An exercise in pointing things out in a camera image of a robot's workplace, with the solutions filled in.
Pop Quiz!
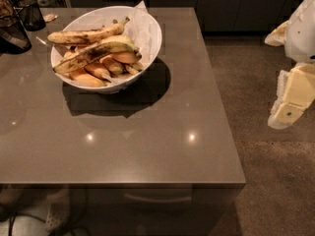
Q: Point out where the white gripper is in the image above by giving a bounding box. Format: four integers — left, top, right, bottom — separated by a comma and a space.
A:
265, 0, 315, 130

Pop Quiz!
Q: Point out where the long spotted banana front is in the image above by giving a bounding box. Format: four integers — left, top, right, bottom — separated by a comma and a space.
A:
53, 41, 139, 74

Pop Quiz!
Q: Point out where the long spotted banana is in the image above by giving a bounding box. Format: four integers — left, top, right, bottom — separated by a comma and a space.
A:
47, 17, 130, 45
53, 41, 139, 74

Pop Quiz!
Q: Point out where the white bowl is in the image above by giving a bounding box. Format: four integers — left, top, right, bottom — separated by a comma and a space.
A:
57, 6, 162, 94

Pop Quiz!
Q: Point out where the small orange banana bunch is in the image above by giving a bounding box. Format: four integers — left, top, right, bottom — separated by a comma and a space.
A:
63, 51, 144, 88

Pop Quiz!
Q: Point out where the long spotted banana back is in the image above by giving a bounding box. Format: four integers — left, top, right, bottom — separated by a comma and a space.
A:
47, 17, 130, 45

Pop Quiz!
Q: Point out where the small wrapper on table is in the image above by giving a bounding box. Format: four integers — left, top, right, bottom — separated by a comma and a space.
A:
43, 13, 58, 23

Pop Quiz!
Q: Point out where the white perforated shoe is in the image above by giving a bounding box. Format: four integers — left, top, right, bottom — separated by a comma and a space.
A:
45, 188, 70, 232

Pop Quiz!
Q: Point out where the black mesh cup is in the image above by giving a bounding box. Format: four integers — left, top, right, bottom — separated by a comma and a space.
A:
18, 0, 46, 31

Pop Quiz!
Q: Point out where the dark appliance at left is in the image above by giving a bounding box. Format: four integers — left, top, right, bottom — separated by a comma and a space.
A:
0, 0, 32, 54

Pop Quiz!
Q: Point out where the drawer handle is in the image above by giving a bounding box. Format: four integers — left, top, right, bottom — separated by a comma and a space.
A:
124, 194, 192, 204

